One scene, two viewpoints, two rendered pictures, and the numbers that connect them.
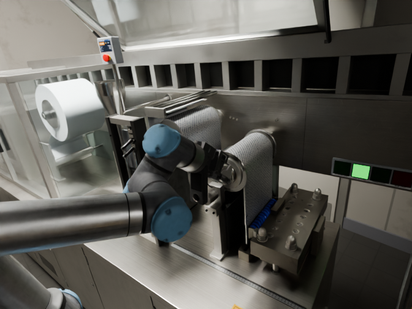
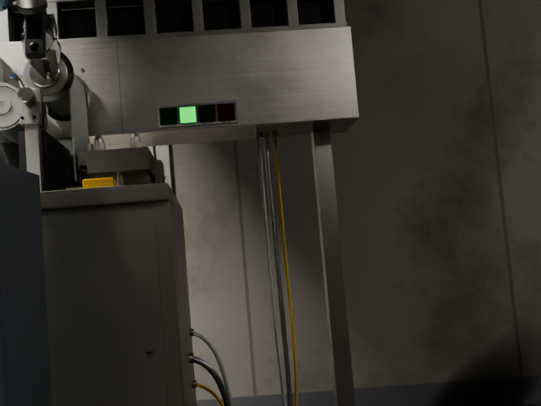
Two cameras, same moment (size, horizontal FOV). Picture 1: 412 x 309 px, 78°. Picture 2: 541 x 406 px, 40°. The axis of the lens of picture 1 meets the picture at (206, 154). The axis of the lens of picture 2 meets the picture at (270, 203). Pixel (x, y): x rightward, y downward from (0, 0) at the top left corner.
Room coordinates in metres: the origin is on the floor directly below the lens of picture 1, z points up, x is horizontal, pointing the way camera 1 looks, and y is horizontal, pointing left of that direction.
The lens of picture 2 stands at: (-1.08, 0.82, 0.68)
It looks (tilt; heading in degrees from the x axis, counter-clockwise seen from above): 5 degrees up; 318
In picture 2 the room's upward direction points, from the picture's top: 5 degrees counter-clockwise
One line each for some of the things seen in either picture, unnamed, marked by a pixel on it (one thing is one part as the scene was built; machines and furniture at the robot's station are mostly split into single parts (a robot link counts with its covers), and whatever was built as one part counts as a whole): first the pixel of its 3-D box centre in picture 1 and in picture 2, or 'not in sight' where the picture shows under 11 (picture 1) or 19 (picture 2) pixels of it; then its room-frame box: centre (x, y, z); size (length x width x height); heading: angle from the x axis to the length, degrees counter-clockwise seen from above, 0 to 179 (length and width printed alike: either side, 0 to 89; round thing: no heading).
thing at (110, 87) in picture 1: (110, 87); not in sight; (1.28, 0.44, 1.50); 0.14 x 0.14 x 0.06
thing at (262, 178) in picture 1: (259, 187); (79, 122); (0.81, -0.19, 1.14); 0.23 x 0.01 x 0.18; 142
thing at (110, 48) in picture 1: (109, 51); not in sight; (1.11, 0.35, 1.66); 0.07 x 0.07 x 0.10; 68
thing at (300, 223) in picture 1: (293, 222); (127, 170); (0.77, -0.31, 1.00); 0.40 x 0.16 x 0.06; 142
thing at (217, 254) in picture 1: (216, 222); (32, 146); (0.74, -0.01, 1.05); 0.06 x 0.05 x 0.31; 142
